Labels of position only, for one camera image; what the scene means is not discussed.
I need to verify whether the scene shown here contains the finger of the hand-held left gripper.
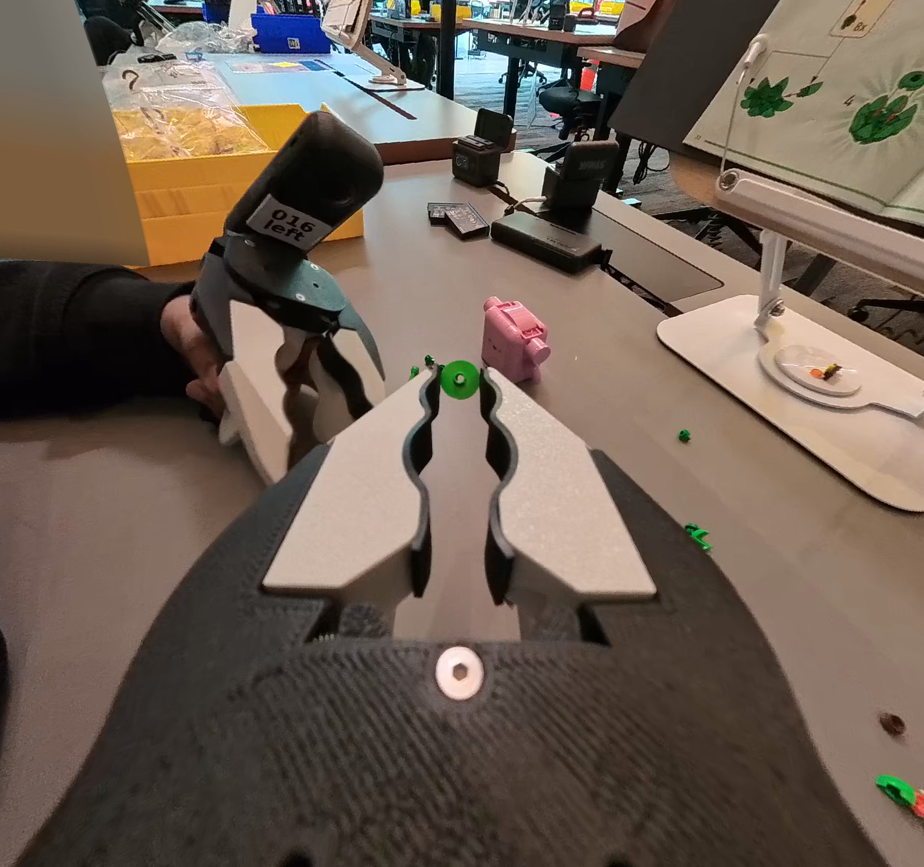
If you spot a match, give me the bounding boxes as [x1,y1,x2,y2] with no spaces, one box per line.
[217,300,297,487]
[316,327,388,443]

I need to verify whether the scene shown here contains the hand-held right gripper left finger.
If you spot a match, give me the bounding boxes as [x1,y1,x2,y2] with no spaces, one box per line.
[261,369,443,630]

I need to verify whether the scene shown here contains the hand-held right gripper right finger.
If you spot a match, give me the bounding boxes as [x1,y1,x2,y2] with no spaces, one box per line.
[481,366,659,622]

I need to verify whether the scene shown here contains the white book stand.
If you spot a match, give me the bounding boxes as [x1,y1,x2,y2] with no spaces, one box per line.
[321,0,427,91]
[667,33,924,337]

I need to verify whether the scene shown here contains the instruction booklet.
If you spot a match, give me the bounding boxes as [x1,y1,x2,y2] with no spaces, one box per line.
[682,0,924,221]

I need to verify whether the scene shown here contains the person's left forearm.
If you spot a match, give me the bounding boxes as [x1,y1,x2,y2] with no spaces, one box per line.
[0,260,196,420]

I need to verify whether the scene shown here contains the person's left hand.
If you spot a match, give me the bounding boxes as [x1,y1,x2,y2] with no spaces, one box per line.
[159,295,225,424]

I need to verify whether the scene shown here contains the yellow plastic bin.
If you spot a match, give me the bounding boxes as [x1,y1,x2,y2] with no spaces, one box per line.
[119,103,365,265]

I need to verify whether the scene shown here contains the grey desk brown edge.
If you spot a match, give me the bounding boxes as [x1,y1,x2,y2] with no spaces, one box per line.
[108,51,521,166]

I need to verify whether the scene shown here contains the blue plastic bin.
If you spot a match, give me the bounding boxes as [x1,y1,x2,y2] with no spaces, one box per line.
[251,13,332,54]

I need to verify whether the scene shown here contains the clear plastic bags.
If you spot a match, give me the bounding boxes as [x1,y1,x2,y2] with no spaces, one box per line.
[101,62,270,160]

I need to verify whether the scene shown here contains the pink toy figure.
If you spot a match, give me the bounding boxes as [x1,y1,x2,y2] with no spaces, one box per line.
[482,297,551,384]

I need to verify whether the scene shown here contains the large black battery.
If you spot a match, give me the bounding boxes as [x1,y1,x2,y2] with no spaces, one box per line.
[444,203,492,238]

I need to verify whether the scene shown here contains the black charger case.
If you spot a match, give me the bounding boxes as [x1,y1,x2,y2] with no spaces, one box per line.
[452,109,515,187]

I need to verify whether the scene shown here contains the brown wooden desk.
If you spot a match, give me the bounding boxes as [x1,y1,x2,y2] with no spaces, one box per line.
[462,18,623,88]

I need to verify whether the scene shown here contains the black office chair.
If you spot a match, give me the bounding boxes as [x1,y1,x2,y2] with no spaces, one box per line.
[538,83,603,140]

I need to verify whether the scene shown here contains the grey table cable hatch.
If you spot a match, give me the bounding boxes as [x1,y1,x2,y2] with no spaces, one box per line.
[592,192,725,299]

